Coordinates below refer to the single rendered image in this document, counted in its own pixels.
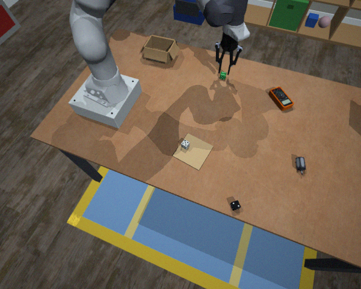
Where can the beige square mat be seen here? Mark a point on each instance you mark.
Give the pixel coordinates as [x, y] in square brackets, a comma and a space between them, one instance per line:
[195, 154]

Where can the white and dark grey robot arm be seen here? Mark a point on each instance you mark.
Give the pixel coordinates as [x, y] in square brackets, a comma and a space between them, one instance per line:
[106, 86]

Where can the black die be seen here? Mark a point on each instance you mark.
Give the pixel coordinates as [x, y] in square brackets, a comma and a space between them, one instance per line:
[235, 205]

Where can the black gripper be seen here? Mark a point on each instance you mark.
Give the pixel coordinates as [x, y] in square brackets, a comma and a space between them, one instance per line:
[227, 40]

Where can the orange digital multimeter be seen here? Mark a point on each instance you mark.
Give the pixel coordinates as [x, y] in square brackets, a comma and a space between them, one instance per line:
[281, 99]

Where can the white die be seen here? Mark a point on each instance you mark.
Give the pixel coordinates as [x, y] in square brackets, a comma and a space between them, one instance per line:
[185, 144]

